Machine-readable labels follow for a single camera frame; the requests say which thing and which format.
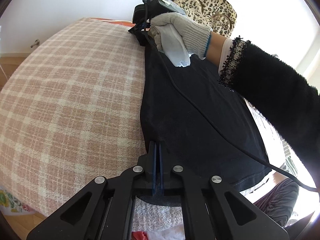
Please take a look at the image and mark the black cable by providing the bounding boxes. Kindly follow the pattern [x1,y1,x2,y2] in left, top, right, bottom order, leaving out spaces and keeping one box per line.
[142,3,318,193]

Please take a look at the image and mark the pink plaid blanket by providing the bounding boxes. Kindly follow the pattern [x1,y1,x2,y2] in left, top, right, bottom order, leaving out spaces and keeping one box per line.
[0,17,183,233]

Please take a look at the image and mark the grey striped trousers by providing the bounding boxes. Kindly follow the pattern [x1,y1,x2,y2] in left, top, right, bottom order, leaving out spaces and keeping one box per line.
[254,178,299,227]

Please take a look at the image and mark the black garment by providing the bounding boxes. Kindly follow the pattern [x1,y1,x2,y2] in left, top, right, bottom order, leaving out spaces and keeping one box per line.
[140,46,270,191]

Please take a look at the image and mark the white cloth in hand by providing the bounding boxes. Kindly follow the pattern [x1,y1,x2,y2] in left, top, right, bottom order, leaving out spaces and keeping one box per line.
[157,24,190,67]

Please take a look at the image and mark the right gloved hand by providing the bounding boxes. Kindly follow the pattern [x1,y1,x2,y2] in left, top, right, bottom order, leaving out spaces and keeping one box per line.
[150,12,212,60]

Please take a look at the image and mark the orange floral bed sheet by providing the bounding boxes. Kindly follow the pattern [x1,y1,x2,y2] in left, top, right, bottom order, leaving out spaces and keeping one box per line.
[91,17,135,28]

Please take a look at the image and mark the right forearm black sleeve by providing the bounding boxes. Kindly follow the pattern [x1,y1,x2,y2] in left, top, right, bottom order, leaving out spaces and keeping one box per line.
[203,31,320,188]

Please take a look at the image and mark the leopard print bag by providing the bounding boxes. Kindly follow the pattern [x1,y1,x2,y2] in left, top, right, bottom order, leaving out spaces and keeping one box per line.
[174,0,237,37]

